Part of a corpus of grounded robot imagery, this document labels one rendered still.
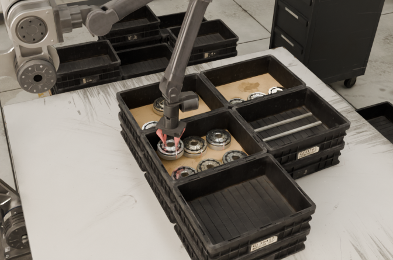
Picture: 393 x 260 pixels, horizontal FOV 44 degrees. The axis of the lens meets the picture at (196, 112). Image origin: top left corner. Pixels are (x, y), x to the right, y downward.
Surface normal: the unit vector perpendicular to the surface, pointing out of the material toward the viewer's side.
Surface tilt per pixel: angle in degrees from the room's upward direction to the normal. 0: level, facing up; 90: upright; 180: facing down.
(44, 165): 0
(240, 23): 0
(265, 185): 0
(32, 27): 90
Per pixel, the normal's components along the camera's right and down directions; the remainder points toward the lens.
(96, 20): 0.40, 0.38
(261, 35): 0.02, -0.79
